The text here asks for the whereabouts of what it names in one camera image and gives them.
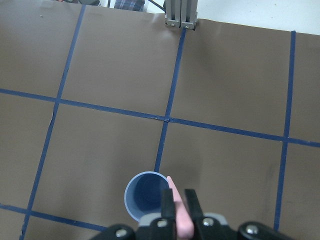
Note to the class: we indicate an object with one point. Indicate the pink chopstick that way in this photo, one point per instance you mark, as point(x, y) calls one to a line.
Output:
point(184, 224)

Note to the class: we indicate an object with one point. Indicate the light blue plastic cup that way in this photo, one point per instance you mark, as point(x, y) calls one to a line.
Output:
point(143, 194)

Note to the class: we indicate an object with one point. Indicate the aluminium frame post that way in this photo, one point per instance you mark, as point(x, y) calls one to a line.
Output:
point(181, 13)

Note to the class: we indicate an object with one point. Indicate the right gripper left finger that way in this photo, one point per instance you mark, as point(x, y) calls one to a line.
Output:
point(168, 206)

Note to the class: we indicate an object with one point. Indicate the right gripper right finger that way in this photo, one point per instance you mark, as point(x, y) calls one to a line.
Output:
point(193, 205)

